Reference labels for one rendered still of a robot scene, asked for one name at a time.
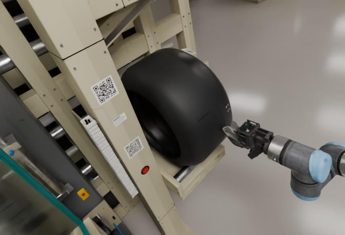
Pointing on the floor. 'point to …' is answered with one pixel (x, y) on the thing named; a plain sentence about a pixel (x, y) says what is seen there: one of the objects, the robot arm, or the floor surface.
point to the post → (75, 20)
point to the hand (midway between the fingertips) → (225, 130)
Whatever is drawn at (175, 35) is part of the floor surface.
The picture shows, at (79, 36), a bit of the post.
